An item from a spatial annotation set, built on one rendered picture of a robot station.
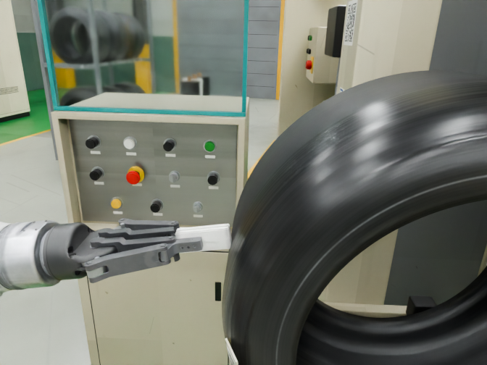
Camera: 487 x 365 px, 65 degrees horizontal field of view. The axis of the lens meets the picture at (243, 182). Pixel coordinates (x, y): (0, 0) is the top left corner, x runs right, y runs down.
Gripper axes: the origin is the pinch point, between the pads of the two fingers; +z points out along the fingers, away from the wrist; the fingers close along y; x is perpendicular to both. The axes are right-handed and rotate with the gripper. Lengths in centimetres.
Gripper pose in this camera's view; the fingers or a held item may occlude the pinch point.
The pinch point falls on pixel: (204, 238)
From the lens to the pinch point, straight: 50.6
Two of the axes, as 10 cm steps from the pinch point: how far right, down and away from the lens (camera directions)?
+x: 1.3, 9.3, 3.5
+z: 9.9, -1.0, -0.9
